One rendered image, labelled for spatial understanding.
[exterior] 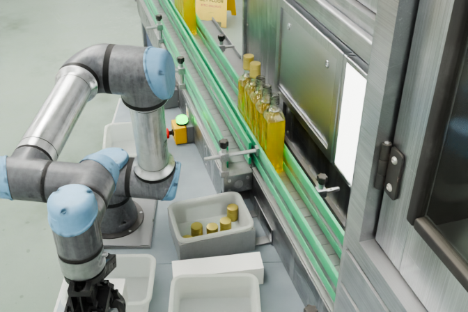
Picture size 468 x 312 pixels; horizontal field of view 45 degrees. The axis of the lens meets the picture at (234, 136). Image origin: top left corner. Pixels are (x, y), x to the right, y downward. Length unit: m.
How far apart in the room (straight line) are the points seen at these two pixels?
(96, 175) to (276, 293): 0.72
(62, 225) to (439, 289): 0.56
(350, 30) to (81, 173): 0.75
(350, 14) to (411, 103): 0.89
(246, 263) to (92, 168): 0.66
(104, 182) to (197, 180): 0.95
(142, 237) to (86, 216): 0.81
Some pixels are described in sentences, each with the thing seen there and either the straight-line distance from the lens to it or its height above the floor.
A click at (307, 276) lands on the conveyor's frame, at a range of 1.44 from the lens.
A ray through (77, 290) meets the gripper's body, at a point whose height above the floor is 1.19.
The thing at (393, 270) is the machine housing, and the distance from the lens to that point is 0.68.
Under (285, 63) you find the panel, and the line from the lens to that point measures 1.85.
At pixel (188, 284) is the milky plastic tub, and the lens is 1.50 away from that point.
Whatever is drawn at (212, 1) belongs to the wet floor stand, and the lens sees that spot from 5.10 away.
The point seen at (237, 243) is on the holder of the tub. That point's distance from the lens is 1.62.
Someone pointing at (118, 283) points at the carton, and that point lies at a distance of 1.23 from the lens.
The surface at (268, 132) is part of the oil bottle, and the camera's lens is 1.63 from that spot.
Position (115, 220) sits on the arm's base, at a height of 0.81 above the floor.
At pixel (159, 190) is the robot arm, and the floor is 0.93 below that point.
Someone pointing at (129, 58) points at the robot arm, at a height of 1.38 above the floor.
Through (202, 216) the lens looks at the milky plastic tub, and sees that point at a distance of 1.72.
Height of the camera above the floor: 1.91
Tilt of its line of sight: 33 degrees down
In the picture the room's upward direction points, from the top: straight up
